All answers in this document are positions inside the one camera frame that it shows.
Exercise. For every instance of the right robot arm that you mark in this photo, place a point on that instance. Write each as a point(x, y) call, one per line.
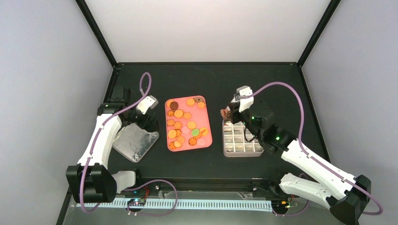
point(343, 194)

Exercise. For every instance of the right base circuit board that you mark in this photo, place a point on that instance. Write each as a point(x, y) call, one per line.
point(283, 204)

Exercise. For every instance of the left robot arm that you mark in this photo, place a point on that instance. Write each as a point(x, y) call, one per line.
point(90, 180)

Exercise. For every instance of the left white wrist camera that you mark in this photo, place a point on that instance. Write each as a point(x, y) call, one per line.
point(149, 102)

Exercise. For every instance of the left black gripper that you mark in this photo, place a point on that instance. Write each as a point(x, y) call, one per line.
point(149, 127)

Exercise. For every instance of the dark chocolate round cookie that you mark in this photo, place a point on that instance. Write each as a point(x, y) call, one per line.
point(174, 105)

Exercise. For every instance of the large round sandwich cookie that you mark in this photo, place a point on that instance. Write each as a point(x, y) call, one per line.
point(178, 113)

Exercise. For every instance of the white divided cookie tin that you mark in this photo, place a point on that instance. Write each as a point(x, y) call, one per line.
point(239, 142)

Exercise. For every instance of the round orange cracker cookie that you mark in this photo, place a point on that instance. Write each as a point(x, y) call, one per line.
point(190, 102)

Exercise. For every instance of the green round cookie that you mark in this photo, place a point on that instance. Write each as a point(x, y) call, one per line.
point(195, 132)

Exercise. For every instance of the orange flower cookie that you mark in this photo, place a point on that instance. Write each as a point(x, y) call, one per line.
point(201, 105)

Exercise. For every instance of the metal serving tongs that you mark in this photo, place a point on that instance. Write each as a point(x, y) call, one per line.
point(226, 114)

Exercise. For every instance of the white slotted cable duct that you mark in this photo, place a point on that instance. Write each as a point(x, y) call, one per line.
point(194, 204)

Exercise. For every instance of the pink cookie tray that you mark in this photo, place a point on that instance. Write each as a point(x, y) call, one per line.
point(178, 130)

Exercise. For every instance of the pink round cookie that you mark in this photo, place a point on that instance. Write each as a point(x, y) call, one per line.
point(201, 142)

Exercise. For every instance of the clear plastic tin lid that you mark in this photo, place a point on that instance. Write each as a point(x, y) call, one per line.
point(133, 142)

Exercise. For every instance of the left base circuit board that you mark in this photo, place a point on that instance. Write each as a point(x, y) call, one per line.
point(136, 202)

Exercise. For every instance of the brown flower jam cookie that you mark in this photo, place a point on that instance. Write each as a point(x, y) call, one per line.
point(198, 99)

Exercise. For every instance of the base circuit board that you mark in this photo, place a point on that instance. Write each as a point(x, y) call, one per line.
point(136, 202)
point(283, 204)

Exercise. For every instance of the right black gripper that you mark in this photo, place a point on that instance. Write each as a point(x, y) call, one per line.
point(233, 106)

